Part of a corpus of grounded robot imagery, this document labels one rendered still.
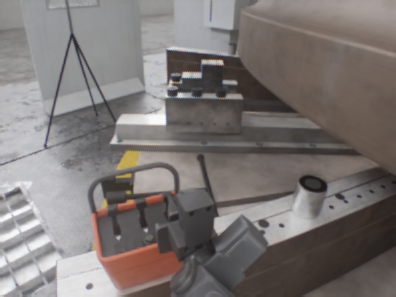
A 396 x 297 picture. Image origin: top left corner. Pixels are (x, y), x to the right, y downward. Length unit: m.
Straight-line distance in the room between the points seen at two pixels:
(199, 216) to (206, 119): 1.23
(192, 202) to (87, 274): 0.36
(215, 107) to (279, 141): 0.51
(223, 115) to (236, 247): 1.26
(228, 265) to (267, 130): 1.45
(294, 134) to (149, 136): 0.92
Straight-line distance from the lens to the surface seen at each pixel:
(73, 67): 3.41
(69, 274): 0.68
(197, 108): 1.56
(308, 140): 1.88
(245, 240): 0.37
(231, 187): 1.45
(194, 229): 0.40
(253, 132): 1.75
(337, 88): 0.84
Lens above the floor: 1.21
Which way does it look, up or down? 31 degrees down
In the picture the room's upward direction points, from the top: 1 degrees clockwise
